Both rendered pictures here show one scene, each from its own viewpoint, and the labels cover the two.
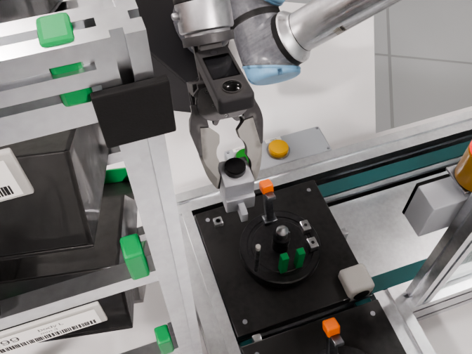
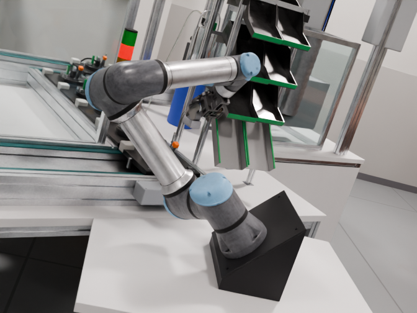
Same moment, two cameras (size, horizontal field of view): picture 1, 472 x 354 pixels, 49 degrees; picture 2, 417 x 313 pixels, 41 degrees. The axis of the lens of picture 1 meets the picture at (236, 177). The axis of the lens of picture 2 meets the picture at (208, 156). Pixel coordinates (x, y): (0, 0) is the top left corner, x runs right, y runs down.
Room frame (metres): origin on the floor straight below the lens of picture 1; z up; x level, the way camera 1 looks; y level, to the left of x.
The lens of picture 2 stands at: (2.41, -0.59, 1.68)
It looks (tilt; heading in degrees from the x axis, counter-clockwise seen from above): 17 degrees down; 161
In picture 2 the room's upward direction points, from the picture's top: 17 degrees clockwise
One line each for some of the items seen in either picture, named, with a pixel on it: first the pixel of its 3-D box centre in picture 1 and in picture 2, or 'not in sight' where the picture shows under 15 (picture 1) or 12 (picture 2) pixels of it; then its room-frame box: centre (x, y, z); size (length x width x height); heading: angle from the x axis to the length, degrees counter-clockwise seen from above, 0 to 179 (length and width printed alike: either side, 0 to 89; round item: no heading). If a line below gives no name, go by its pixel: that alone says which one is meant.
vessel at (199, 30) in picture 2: not in sight; (203, 45); (-0.54, 0.23, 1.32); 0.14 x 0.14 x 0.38
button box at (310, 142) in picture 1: (277, 159); (164, 192); (0.65, -0.09, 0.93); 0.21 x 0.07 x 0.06; 109
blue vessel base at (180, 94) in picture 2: not in sight; (186, 101); (-0.54, 0.23, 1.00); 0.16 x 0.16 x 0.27
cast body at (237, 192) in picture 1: (237, 185); (192, 116); (0.42, 0.00, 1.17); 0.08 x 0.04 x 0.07; 16
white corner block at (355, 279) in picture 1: (355, 282); (126, 147); (0.35, -0.20, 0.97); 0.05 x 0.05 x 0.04; 19
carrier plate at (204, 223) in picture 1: (279, 253); (159, 161); (0.42, -0.08, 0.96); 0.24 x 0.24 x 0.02; 19
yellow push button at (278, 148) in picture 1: (278, 149); not in sight; (0.65, -0.09, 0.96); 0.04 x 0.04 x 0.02
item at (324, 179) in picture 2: not in sight; (250, 193); (-0.78, 0.89, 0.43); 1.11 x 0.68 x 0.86; 109
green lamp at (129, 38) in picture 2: not in sight; (129, 38); (0.37, -0.29, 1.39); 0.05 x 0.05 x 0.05
